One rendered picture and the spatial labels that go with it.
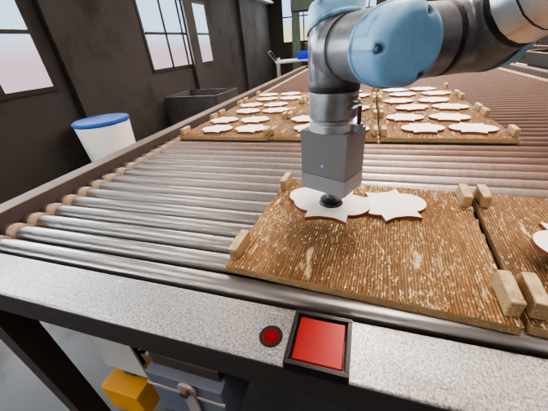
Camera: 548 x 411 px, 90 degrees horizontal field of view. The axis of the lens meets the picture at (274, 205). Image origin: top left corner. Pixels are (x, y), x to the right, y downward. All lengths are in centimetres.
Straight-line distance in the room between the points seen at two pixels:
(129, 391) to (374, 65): 67
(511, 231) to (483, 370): 28
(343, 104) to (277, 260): 26
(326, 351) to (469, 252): 29
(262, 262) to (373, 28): 35
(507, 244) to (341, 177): 30
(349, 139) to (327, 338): 27
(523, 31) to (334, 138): 22
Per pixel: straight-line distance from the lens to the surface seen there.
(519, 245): 60
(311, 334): 39
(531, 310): 47
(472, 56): 40
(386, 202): 62
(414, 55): 32
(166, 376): 52
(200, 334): 43
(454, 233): 58
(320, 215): 48
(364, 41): 31
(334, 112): 42
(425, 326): 44
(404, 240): 54
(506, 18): 38
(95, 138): 349
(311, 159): 46
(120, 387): 71
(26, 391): 186
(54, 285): 64
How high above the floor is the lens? 125
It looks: 31 degrees down
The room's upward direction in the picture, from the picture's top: 5 degrees counter-clockwise
